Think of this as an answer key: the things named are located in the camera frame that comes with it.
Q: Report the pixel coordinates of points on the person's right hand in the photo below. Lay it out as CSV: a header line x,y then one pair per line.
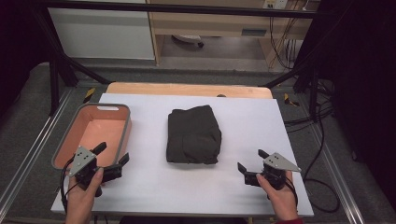
x,y
283,200

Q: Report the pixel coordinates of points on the aluminium rail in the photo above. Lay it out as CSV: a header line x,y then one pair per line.
x,y
29,146
337,174

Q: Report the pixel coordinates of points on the chair base with caster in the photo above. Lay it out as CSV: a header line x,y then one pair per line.
x,y
188,39

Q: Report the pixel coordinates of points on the black metal frame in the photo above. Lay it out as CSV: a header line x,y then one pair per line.
x,y
186,9

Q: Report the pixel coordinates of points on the dark grey pants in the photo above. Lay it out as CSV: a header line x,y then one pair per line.
x,y
193,135

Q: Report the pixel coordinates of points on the yellow and black tape strip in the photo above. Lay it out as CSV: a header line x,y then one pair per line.
x,y
290,100
89,95

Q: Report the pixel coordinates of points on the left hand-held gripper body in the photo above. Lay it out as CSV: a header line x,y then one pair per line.
x,y
81,160

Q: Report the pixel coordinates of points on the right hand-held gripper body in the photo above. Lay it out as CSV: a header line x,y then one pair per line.
x,y
277,163

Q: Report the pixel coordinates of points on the white power strip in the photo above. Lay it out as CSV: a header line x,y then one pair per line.
x,y
275,3

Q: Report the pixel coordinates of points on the person's left hand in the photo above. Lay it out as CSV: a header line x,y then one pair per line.
x,y
81,197

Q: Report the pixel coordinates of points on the white cabinet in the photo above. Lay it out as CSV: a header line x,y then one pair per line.
x,y
102,34

